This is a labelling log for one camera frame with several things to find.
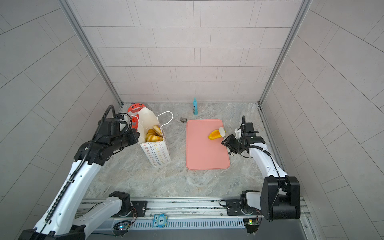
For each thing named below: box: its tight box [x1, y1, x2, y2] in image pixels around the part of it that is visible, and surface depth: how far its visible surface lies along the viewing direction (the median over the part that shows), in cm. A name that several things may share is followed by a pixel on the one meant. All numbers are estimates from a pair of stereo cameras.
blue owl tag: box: [152, 213, 168, 229], surface depth 68 cm
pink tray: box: [186, 119, 231, 171], surface depth 92 cm
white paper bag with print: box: [137, 107, 174, 168], surface depth 76 cm
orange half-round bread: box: [208, 129, 222, 140], surface depth 97 cm
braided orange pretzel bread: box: [146, 135, 164, 142], surface depth 79 cm
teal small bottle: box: [193, 97, 198, 116], surface depth 107 cm
